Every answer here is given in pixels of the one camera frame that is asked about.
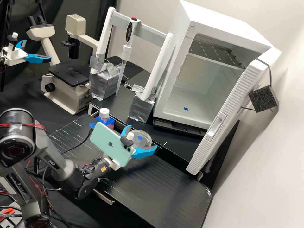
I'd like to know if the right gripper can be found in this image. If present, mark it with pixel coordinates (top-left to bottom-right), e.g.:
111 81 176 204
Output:
104 124 158 171

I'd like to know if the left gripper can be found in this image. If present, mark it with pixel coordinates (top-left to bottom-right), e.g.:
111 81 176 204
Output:
2 39 52 67

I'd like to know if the petri dish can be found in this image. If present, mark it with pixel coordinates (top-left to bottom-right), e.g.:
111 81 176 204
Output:
129 130 153 148

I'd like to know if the incubator door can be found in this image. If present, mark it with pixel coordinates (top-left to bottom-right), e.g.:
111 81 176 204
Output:
186 47 282 176

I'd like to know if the white incubator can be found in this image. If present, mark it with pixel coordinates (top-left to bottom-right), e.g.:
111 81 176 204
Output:
153 0 273 130

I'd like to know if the left phone holder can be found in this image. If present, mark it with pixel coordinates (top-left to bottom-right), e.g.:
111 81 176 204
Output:
7 32 20 57

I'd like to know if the blue bottle holder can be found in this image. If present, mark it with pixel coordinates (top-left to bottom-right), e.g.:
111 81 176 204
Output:
95 116 116 130

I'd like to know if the small bottle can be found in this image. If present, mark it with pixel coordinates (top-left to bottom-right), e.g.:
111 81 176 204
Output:
98 108 111 122

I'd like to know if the cream microscope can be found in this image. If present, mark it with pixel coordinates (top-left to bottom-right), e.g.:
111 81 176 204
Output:
25 14 100 115

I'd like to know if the white pipette stand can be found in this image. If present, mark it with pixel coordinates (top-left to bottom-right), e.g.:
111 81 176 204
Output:
89 6 177 123

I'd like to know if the pipette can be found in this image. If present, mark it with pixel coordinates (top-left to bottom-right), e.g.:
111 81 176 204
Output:
115 17 142 97

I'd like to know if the right wrist camera phone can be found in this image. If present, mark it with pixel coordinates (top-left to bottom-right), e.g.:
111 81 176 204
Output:
90 121 136 167

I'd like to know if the black cable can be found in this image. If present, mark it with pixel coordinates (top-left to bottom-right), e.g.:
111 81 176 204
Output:
61 128 94 155

